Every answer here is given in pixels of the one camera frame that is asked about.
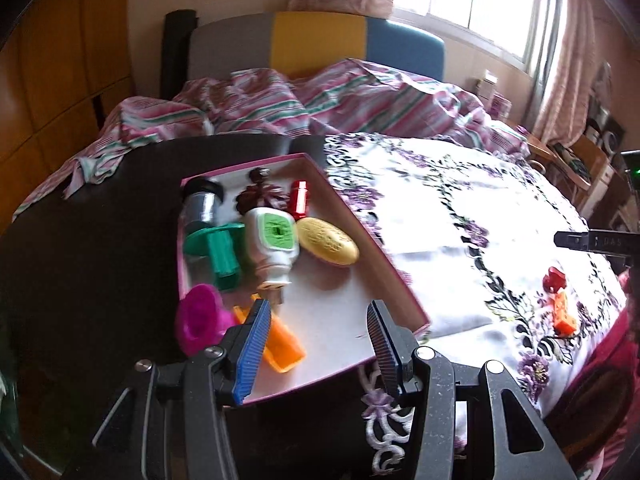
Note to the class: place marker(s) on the wooden wardrobe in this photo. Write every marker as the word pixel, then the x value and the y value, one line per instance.
pixel 60 60

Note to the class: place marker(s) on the grey yellow blue headboard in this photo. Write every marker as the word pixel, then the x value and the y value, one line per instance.
pixel 320 40

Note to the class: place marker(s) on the yellow oval perforated case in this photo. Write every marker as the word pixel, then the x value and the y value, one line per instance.
pixel 327 240

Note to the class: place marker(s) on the white embroidered floral tablecloth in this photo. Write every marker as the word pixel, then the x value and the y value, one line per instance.
pixel 440 210

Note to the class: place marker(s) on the green plastic punch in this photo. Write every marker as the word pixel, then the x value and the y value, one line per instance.
pixel 222 255

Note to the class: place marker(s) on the red plastic punch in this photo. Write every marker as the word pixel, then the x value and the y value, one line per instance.
pixel 300 200

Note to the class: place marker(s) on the orange plastic punch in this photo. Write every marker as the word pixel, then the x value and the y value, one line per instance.
pixel 282 345

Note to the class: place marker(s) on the white carton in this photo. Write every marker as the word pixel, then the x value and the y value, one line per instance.
pixel 485 87

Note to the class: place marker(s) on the white and green plug-in device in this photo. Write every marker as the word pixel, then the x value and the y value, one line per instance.
pixel 272 240

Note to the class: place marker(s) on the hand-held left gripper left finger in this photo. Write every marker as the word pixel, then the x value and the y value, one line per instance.
pixel 255 355

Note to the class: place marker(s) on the pink shallow cardboard box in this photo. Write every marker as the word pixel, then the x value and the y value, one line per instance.
pixel 330 320

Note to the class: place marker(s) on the brown hair clip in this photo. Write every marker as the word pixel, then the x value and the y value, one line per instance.
pixel 260 195

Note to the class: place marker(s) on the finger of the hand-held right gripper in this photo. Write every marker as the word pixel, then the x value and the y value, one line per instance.
pixel 590 241

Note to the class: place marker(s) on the small purple box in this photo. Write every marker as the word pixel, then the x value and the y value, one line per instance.
pixel 501 106

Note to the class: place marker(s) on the wooden chair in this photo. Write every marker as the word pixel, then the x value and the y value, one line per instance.
pixel 580 170

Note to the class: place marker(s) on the wooden desk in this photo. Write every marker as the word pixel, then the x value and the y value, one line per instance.
pixel 537 145

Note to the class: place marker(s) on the red and orange punch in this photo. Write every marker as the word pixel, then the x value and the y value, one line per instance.
pixel 564 315

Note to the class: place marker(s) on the clear jar with black lid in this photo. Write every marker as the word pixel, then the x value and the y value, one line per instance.
pixel 200 210

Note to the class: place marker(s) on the pink striped blanket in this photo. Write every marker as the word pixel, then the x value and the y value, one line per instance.
pixel 350 100

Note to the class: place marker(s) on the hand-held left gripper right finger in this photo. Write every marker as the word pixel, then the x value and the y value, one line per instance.
pixel 382 350

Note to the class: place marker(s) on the person's pink clothing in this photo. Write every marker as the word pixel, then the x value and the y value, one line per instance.
pixel 605 345

